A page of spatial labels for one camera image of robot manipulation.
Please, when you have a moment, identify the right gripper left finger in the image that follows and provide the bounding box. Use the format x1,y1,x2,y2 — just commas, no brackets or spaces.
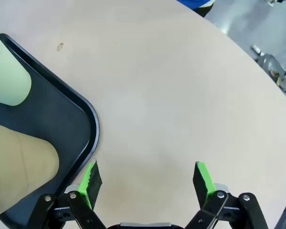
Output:
26,160,108,229

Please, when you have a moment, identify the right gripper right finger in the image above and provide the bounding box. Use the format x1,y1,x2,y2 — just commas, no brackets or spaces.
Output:
184,161,269,229

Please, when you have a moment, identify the tan cup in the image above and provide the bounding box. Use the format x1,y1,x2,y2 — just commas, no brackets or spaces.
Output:
0,121,60,219

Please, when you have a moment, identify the pale green cup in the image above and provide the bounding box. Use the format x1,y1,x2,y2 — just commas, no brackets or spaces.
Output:
0,27,32,106

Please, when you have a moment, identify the black plastic tray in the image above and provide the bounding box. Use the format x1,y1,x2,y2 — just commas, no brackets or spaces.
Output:
0,33,100,229

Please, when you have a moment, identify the grey wheeled floor base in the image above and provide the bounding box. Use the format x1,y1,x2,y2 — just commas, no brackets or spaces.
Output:
251,44,286,93

